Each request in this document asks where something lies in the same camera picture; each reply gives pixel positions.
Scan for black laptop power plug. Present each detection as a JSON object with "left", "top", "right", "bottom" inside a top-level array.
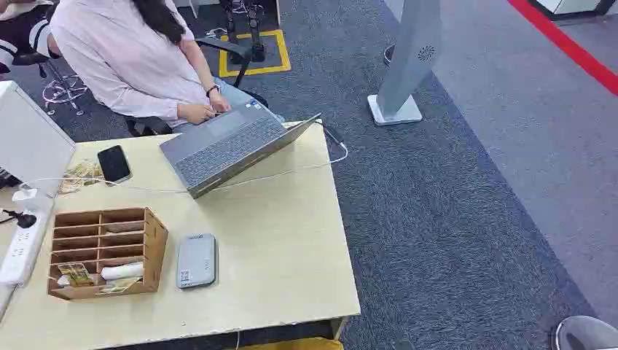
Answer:
[{"left": 321, "top": 124, "right": 345, "bottom": 147}]

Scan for grey laptop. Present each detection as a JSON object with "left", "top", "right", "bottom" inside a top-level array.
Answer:
[{"left": 159, "top": 100, "right": 323, "bottom": 200}]

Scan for person's left hand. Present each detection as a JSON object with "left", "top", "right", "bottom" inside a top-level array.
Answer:
[{"left": 208, "top": 91, "right": 232, "bottom": 114}]

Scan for person's hand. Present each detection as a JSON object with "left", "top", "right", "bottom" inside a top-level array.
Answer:
[
  {"left": 208, "top": 91, "right": 232, "bottom": 114},
  {"left": 177, "top": 102, "right": 218, "bottom": 125}
]

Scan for person's right hand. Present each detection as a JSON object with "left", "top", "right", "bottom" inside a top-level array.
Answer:
[{"left": 177, "top": 102, "right": 218, "bottom": 125}]

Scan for grey card reader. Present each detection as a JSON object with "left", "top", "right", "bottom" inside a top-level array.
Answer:
[{"left": 175, "top": 233, "right": 218, "bottom": 290}]

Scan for black office chair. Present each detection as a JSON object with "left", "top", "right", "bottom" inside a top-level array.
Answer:
[{"left": 124, "top": 36, "right": 270, "bottom": 138}]

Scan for black robot legs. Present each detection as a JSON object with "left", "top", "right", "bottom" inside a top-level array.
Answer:
[{"left": 218, "top": 0, "right": 267, "bottom": 66}]

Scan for grey pillar stand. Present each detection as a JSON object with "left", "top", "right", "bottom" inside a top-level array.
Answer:
[{"left": 367, "top": 0, "right": 443, "bottom": 127}]

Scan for yellow object under desk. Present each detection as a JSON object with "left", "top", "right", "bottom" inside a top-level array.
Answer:
[{"left": 240, "top": 337, "right": 345, "bottom": 350}]

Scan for wooden card box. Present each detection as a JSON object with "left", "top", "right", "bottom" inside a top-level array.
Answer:
[{"left": 47, "top": 207, "right": 169, "bottom": 302}]

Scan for black smartphone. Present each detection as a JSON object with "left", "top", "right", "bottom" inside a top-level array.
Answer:
[{"left": 97, "top": 144, "right": 133, "bottom": 186}]

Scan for white card stack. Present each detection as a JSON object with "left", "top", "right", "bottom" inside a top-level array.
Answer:
[{"left": 100, "top": 261, "right": 145, "bottom": 282}]

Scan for pale printed card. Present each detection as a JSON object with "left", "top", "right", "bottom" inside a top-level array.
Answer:
[{"left": 95, "top": 276, "right": 144, "bottom": 296}]

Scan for person in pale shirt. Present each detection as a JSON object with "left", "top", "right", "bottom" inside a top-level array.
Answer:
[{"left": 50, "top": 0, "right": 286, "bottom": 136}]

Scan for yellow printed card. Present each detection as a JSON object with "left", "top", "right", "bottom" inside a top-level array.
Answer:
[{"left": 57, "top": 262, "right": 95, "bottom": 289}]

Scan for office chair with star base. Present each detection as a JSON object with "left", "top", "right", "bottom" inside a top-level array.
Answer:
[{"left": 12, "top": 52, "right": 90, "bottom": 117}]

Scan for white monitor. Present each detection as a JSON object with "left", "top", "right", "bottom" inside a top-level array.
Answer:
[{"left": 0, "top": 80, "right": 77, "bottom": 197}]

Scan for white power adapter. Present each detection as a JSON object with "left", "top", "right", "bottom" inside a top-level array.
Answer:
[{"left": 11, "top": 187, "right": 39, "bottom": 203}]

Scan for white power strip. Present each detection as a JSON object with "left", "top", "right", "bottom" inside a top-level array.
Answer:
[{"left": 0, "top": 195, "right": 55, "bottom": 287}]

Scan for white cabinet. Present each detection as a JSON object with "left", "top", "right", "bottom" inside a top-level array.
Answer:
[{"left": 527, "top": 0, "right": 618, "bottom": 22}]

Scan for person in black clothing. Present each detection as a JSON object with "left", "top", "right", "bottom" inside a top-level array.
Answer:
[{"left": 0, "top": 0, "right": 63, "bottom": 74}]

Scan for white charging cable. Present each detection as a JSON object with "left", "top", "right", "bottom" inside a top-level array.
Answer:
[{"left": 18, "top": 141, "right": 349, "bottom": 193}]

